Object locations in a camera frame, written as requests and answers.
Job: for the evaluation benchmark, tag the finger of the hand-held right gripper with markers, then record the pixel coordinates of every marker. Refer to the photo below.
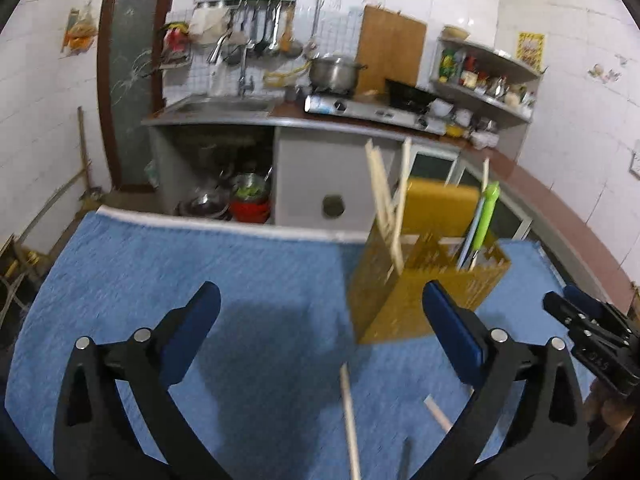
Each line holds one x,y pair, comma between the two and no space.
562,307
585,297

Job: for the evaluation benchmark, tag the row of condiment bottles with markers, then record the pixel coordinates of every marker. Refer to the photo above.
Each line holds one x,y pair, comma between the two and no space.
475,77

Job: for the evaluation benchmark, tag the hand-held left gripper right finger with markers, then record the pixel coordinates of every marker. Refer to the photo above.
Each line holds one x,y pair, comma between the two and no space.
452,330

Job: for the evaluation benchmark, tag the wooden pole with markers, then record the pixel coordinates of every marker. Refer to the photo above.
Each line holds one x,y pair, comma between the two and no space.
50,210

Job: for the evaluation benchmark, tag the metal faucet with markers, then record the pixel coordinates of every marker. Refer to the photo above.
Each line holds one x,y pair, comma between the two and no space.
244,75

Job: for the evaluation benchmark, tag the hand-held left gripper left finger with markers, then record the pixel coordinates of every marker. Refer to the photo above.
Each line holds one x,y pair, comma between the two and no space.
192,325

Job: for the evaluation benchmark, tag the steel sink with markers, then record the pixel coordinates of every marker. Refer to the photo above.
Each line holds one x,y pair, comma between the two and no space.
220,105

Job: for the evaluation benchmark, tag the wall sticker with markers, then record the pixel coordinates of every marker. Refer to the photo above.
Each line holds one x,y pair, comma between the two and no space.
607,71

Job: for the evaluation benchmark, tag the person's right hand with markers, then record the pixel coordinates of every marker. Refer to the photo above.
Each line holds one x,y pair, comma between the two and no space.
607,410

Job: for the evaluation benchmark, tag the brown framed door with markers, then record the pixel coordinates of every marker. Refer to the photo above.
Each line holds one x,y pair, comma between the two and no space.
130,85

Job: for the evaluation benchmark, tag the gas stove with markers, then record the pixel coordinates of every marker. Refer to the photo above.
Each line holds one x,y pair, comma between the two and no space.
360,109

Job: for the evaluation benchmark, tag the white rag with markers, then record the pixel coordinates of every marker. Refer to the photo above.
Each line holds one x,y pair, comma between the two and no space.
207,25

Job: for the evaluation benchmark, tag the hanging kitchen ladles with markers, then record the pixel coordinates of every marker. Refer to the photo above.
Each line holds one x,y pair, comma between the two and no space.
260,35

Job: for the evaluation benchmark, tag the blue fluffy blanket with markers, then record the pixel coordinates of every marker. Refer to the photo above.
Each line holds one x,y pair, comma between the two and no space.
250,285

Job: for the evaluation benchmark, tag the beige bowl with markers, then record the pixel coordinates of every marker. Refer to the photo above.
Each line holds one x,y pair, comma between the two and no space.
456,32

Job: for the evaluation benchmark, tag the steel cooking pot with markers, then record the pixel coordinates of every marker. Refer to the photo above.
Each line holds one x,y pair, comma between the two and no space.
332,72

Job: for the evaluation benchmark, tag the orange wall decoration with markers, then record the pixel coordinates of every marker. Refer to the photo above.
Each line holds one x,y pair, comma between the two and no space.
79,30

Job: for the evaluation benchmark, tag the grey utensil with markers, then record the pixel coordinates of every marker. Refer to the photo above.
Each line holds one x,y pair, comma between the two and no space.
470,240

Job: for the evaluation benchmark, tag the yellow wall poster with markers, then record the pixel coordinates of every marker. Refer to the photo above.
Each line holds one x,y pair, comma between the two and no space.
531,52

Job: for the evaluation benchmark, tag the wall shelf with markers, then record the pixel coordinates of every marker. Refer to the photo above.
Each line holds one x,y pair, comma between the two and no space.
480,97

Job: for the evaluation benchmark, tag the red basin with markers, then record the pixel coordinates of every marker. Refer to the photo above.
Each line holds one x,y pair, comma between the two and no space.
250,211

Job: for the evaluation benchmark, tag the yellow perforated utensil holder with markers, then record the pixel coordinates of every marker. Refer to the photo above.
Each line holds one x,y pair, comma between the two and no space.
400,305

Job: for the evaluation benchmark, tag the wooden broom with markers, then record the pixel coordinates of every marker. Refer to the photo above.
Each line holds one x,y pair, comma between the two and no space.
85,150

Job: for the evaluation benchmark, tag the dark pan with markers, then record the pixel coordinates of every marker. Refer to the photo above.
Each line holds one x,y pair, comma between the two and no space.
205,205

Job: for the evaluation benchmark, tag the wooden cutting board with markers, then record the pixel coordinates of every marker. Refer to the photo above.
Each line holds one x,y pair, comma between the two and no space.
390,50

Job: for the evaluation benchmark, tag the black wok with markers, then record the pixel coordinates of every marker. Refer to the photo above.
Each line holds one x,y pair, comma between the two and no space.
410,95

